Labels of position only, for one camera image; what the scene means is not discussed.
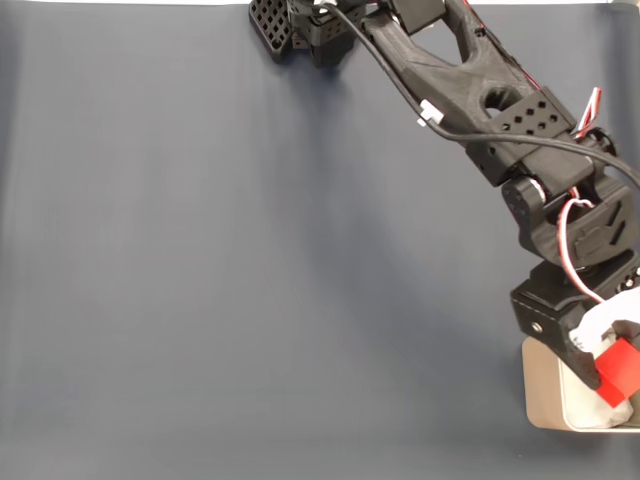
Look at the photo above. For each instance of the red cube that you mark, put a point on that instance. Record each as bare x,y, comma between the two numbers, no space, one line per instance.
617,372

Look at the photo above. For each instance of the beige box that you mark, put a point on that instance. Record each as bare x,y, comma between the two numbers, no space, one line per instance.
540,395

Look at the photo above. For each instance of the white crumpled paper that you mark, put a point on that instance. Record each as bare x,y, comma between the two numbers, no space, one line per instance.
590,415

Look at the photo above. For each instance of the dark grey table mat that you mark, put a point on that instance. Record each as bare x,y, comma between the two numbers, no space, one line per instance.
175,250

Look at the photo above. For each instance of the white camera board mount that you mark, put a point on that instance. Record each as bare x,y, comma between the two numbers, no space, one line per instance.
605,315

